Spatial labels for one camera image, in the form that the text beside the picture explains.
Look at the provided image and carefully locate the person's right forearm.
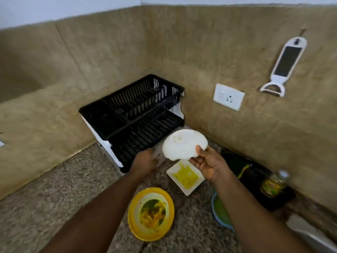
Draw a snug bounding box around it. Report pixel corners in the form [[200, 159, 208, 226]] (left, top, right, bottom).
[[211, 171, 314, 253]]

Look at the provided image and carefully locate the person's left hand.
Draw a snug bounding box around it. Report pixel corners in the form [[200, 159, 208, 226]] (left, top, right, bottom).
[[130, 148, 159, 177]]

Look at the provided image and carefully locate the white sink edge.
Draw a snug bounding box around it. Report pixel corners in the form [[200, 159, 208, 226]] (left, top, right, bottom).
[[286, 214, 337, 253]]

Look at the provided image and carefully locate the black plastic dish rack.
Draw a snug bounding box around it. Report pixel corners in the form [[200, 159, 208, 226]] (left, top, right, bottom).
[[79, 74, 185, 174]]

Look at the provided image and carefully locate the round white plate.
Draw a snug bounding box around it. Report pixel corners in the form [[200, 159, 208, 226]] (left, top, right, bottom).
[[162, 129, 208, 161]]

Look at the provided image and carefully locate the blue green bowl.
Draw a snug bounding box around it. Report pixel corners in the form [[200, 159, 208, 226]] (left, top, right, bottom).
[[211, 193, 235, 232]]

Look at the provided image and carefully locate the yellow round plate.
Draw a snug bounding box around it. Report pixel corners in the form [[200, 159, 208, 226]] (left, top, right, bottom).
[[128, 187, 175, 242]]

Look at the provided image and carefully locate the glass jar with label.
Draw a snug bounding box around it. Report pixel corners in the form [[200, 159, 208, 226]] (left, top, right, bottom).
[[260, 170, 290, 198]]

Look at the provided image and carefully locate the white wall socket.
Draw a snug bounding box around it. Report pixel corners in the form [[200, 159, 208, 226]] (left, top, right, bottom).
[[213, 83, 245, 111]]

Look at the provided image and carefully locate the square white plate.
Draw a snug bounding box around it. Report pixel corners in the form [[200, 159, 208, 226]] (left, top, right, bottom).
[[166, 160, 205, 196]]

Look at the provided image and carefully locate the black tray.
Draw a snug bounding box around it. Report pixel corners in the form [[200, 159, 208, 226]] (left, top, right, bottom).
[[221, 153, 296, 211]]

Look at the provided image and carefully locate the white handheld grater peeler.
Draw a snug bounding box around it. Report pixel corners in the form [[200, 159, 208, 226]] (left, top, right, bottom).
[[260, 36, 308, 97]]

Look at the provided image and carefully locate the person's right hand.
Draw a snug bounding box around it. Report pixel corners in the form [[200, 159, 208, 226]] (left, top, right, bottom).
[[189, 145, 232, 183]]

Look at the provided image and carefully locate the person's left forearm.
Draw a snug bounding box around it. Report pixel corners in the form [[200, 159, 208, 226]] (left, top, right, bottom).
[[39, 168, 158, 253]]

